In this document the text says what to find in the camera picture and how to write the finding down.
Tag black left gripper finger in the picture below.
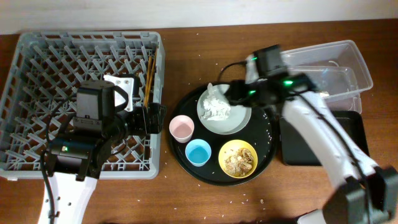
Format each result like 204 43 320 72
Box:
147 102 166 116
148 116 164 134

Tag white tissue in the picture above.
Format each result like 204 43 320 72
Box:
199 83 231 121

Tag blue cup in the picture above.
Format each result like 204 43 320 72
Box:
185 139 211 167

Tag yellow bowl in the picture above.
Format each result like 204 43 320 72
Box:
218 140 258 179

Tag nut shell food scraps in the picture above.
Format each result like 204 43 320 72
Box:
223 148 254 177

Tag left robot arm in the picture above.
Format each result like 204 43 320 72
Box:
39 80 166 223

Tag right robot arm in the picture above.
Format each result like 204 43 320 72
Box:
224 45 397 223

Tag grey plastic dishwasher rack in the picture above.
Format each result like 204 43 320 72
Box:
1 31 165 181

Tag pink cup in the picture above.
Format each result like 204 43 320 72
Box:
169 115 195 143

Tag grey round plate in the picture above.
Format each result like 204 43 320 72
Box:
197 84 252 135

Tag right wooden chopstick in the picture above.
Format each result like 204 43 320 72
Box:
144 52 157 107

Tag wooden chopstick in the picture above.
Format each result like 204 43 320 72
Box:
144 52 157 107
143 56 152 107

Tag left wooden chopstick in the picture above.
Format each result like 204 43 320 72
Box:
143 56 152 107

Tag black rectangular tray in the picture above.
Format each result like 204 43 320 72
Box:
279 111 369 166

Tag round black tray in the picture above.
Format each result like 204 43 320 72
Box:
167 85 279 186

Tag inner clear plastic bin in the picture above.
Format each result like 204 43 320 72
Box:
289 66 360 110

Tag clear plastic bin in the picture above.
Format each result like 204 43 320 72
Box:
289 66 360 110
282 40 373 113

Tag outer clear plastic bin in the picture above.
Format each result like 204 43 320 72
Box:
282 40 373 113

